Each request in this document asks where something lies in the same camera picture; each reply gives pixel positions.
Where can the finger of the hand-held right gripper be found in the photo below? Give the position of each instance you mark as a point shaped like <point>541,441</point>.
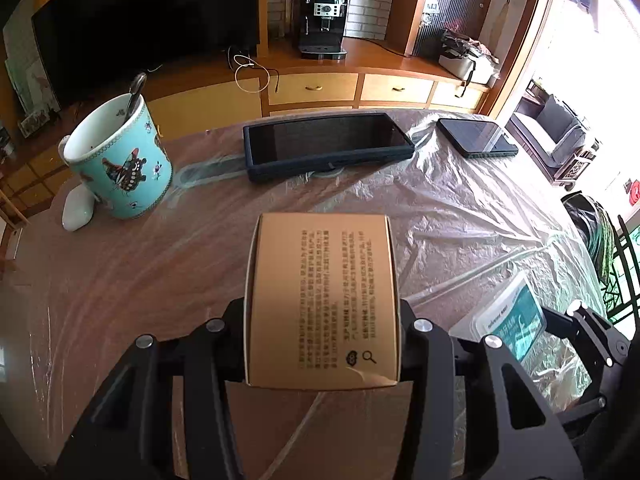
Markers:
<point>585,407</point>
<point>595,327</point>

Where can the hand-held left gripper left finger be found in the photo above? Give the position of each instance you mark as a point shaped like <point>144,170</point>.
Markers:
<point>234,342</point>

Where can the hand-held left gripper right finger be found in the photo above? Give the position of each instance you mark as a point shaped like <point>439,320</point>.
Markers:
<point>407,347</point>

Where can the white teal wipes box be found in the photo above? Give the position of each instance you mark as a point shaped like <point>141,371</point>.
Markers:
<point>505,315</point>

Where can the brown cardboard box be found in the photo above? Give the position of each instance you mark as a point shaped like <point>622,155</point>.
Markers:
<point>322,300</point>

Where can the chair with draped clothes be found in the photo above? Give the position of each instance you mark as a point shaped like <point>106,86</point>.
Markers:
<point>600,240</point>

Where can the carved wooden side table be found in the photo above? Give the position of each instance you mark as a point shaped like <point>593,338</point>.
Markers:
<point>575,170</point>

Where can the grey sofa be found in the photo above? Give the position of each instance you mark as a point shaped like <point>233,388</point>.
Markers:
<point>555,130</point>

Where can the white earbud case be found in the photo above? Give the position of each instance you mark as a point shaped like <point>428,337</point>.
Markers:
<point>77,210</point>

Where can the teal patterned mug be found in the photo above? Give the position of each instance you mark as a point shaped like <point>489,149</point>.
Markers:
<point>120,165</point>

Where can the tablet in dark case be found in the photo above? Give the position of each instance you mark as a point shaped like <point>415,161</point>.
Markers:
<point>325,142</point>

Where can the dark smartphone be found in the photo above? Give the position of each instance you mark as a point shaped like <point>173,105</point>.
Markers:
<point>477,137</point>

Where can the wooden sideboard cabinet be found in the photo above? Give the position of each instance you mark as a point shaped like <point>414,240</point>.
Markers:
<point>210,105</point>

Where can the metal spoon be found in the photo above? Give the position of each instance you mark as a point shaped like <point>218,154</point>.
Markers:
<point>136,90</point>

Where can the white printer with bags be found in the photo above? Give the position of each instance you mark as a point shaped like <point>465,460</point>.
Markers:
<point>467,60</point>

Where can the black coffee machine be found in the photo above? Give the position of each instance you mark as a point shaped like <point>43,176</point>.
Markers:
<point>322,25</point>

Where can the black television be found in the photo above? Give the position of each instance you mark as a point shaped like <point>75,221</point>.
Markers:
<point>145,25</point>

